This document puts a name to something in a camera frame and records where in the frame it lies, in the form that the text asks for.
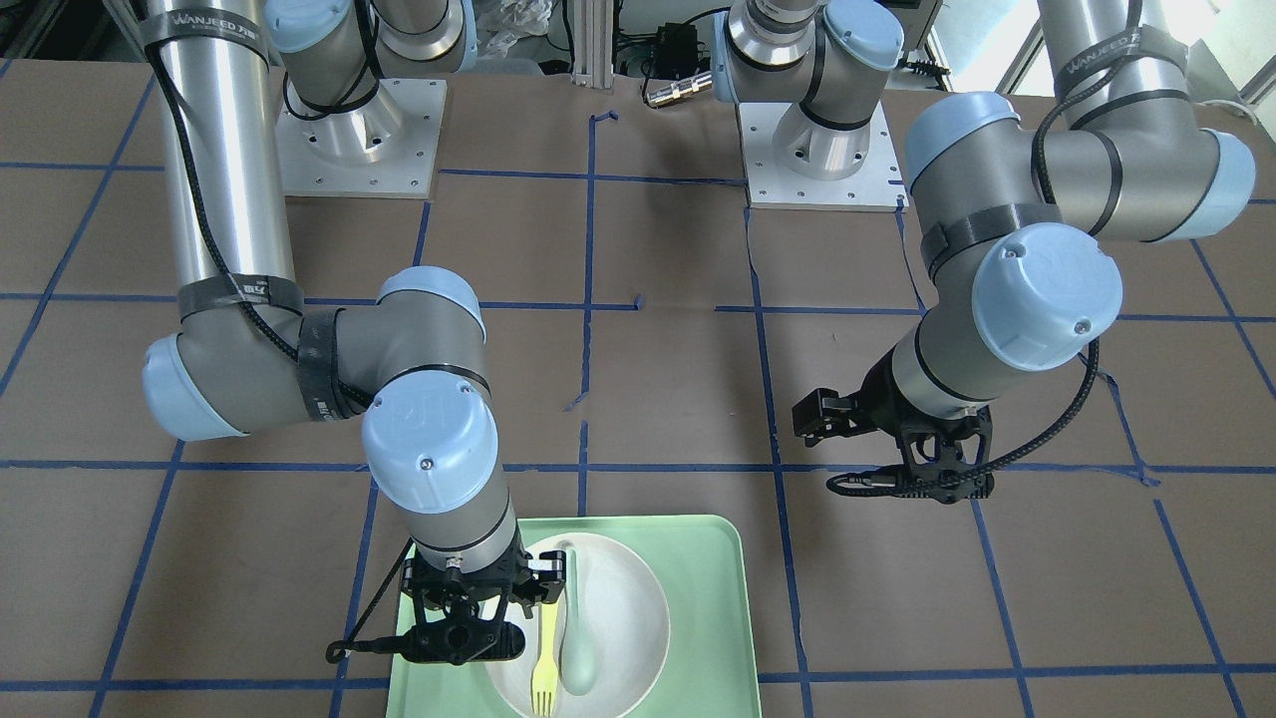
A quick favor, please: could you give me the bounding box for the white round plate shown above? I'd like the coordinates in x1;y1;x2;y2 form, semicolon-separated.
484;532;671;717

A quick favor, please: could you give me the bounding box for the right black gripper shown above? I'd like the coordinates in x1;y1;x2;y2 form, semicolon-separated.
401;536;567;624

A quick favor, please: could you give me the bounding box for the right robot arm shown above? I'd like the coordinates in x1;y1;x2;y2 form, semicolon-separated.
140;1;567;627

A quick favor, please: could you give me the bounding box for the pale green spoon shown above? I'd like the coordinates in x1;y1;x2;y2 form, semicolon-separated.
560;542;600;696

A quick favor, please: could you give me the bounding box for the yellow plastic fork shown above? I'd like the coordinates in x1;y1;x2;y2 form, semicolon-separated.
530;601;560;717

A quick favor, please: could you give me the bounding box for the brass cylinder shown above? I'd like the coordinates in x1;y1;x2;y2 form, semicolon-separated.
642;71;715;108

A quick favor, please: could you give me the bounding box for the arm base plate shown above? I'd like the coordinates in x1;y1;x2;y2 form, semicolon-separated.
276;79;448;199
738;102;909;212

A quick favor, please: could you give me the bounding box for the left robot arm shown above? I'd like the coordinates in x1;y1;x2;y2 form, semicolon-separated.
792;1;1256;465

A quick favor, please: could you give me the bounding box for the aluminium frame post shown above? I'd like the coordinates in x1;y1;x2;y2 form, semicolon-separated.
570;0;615;94

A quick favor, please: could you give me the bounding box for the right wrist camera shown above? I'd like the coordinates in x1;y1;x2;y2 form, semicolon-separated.
403;617;527;664

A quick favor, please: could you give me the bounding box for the black power adapter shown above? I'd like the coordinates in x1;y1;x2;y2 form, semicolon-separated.
651;23;699;79

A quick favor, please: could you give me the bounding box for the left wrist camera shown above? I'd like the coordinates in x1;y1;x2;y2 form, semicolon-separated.
879;409;995;505

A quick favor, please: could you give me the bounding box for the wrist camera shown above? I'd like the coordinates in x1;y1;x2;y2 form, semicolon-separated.
879;409;995;505
403;617;527;664

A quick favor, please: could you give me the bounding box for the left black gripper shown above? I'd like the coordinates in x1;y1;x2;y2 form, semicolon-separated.
792;355;991;471

